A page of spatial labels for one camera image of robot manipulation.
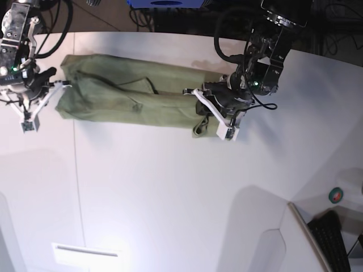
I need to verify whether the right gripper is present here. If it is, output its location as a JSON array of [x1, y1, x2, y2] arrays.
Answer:
[[1, 67, 57, 99]]

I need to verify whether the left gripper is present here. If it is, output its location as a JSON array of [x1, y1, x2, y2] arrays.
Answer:
[[196, 74, 255, 116]]

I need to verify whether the green t-shirt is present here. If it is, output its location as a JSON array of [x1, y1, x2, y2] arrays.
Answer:
[[56, 54, 222, 138]]

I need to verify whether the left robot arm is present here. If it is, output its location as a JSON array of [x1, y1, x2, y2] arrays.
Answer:
[[202, 1, 312, 118]]

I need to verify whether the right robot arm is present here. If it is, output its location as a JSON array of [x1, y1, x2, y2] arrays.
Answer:
[[1, 1, 74, 94]]

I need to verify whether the blue box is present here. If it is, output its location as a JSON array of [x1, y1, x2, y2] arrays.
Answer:
[[126, 0, 212, 9]]

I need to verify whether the black keyboard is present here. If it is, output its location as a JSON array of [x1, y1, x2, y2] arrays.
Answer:
[[307, 210, 351, 272]]

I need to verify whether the white label plate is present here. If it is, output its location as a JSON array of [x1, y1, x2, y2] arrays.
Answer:
[[52, 243, 124, 271]]

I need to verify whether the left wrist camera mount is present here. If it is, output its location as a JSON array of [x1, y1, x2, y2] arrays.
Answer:
[[183, 88, 246, 141]]

